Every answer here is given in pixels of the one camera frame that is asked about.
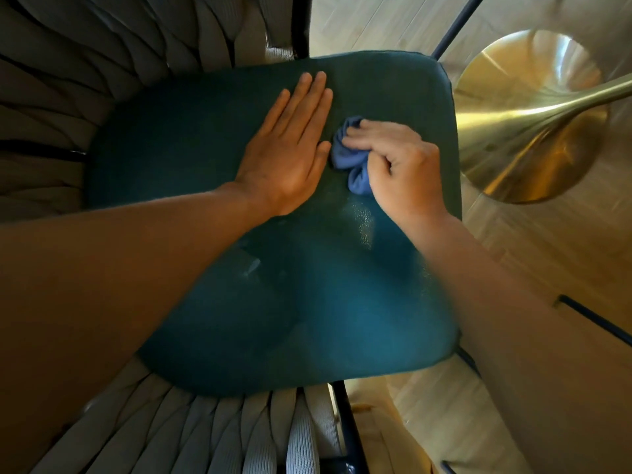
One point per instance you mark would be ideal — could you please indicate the person's left middle finger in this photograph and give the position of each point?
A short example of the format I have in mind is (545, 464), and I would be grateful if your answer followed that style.
(311, 106)

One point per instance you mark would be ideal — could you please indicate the person's left little finger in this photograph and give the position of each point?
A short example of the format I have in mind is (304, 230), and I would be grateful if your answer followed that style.
(274, 113)

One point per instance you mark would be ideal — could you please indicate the person's right middle finger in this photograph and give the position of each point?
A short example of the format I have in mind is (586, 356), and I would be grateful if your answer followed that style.
(390, 129)

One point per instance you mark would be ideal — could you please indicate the blue cleaning cloth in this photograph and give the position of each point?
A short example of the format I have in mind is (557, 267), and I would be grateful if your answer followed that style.
(348, 157)

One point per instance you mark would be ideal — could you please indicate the teal seat cushion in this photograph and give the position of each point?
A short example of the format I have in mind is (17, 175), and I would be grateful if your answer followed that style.
(306, 301)

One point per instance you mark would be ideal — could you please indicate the person's left forearm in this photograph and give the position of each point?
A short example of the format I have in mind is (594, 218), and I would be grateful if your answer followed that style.
(98, 291)

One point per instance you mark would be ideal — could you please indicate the brass pedestal table base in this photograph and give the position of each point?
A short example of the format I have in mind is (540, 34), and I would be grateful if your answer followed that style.
(523, 118)

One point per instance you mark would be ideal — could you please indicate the person's right forearm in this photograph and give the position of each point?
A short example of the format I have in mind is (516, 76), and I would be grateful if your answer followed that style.
(533, 365)

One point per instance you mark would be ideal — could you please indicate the person's left thumb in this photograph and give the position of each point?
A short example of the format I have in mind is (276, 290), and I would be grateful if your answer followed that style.
(318, 165)

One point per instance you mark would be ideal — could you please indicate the person's right thumb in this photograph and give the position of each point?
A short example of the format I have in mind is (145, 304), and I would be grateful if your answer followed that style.
(379, 175)

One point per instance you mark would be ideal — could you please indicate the person's right hand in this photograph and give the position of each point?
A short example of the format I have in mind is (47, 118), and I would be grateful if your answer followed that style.
(412, 177)

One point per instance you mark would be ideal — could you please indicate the black metal bar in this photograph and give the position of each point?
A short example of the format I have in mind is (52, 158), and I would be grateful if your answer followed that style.
(595, 319)

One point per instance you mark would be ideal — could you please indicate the person's left hand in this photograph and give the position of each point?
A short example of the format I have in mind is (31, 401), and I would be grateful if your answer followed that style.
(276, 165)

